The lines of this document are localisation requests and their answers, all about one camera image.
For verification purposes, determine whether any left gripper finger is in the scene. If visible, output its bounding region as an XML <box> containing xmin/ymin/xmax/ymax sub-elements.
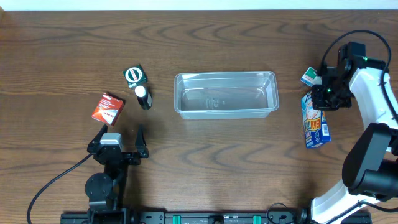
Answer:
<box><xmin>135</xmin><ymin>125</ymin><xmax>147</xmax><ymax>152</ymax></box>
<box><xmin>88</xmin><ymin>124</ymin><xmax>108</xmax><ymax>147</ymax></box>

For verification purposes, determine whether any white green medicine box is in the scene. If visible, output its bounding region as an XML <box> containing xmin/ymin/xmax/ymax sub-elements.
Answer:
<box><xmin>300</xmin><ymin>67</ymin><xmax>322</xmax><ymax>87</ymax></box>

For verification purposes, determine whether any red orange small box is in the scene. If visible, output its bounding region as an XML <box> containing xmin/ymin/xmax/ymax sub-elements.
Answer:
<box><xmin>91</xmin><ymin>93</ymin><xmax>124</xmax><ymax>126</ymax></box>

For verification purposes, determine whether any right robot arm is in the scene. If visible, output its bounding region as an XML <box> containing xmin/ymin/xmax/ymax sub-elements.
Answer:
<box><xmin>297</xmin><ymin>42</ymin><xmax>397</xmax><ymax>223</ymax></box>

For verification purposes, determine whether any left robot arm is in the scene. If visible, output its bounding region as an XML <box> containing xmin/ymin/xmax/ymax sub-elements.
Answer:
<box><xmin>85</xmin><ymin>125</ymin><xmax>149</xmax><ymax>224</ymax></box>

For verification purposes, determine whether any clear plastic container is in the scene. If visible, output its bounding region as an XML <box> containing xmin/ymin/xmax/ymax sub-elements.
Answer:
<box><xmin>174</xmin><ymin>71</ymin><xmax>279</xmax><ymax>120</ymax></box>

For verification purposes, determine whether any black bottle white cap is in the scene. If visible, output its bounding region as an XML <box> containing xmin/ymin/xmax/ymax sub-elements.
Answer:
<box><xmin>134</xmin><ymin>86</ymin><xmax>152</xmax><ymax>110</ymax></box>

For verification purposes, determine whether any dark green square box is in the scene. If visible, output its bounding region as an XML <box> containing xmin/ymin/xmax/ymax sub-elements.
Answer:
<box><xmin>123</xmin><ymin>65</ymin><xmax>147</xmax><ymax>89</ymax></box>

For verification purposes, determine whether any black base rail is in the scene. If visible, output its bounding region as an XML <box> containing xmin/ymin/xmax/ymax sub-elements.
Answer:
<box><xmin>60</xmin><ymin>207</ymin><xmax>373</xmax><ymax>224</ymax></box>

